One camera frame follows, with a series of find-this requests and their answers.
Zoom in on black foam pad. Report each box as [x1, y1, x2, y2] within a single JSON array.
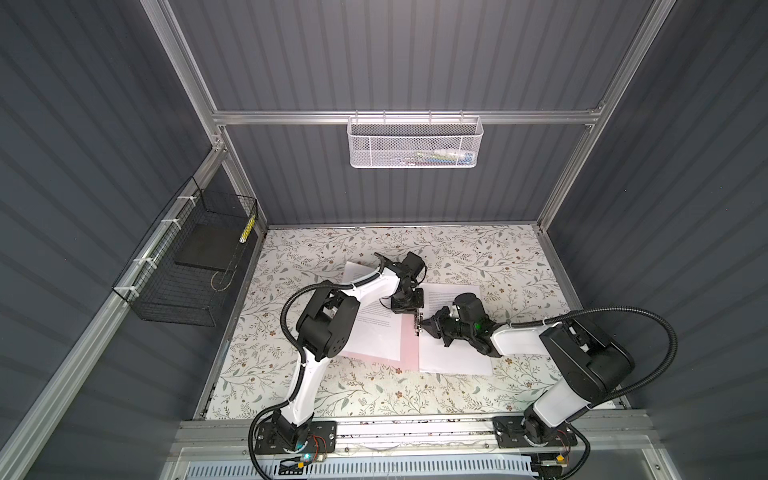
[[174, 224, 242, 272]]

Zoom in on pens in white basket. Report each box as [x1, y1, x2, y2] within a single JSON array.
[[400, 149, 476, 167]]

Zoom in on horizontal aluminium frame bar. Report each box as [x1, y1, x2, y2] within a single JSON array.
[[212, 109, 602, 126]]

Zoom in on floral patterned table mat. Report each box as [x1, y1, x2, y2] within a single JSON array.
[[205, 225, 568, 420]]

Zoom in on white wire mesh basket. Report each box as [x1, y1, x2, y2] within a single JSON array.
[[346, 120, 484, 169]]

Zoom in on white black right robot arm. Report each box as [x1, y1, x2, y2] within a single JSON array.
[[418, 293, 635, 447]]

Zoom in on metal folder clip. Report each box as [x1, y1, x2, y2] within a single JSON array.
[[413, 310, 423, 336]]

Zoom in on white vented cable duct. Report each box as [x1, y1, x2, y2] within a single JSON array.
[[182, 455, 535, 480]]

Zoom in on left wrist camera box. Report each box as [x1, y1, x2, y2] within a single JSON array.
[[401, 252, 426, 280]]

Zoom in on pink file folder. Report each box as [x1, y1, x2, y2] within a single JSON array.
[[338, 260, 494, 377]]

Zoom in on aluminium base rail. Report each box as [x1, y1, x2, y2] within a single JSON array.
[[170, 409, 660, 458]]

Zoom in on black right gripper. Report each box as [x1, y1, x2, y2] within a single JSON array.
[[419, 306, 474, 346]]

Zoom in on black wire basket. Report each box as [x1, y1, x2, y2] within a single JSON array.
[[113, 180, 259, 328]]

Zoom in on aluminium corner frame post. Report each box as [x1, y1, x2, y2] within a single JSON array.
[[140, 0, 269, 232]]

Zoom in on yellow marker pen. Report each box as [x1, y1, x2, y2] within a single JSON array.
[[239, 215, 256, 244]]

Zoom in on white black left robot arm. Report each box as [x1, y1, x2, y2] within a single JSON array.
[[267, 252, 427, 450]]

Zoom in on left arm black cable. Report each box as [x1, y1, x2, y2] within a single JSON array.
[[247, 253, 397, 480]]

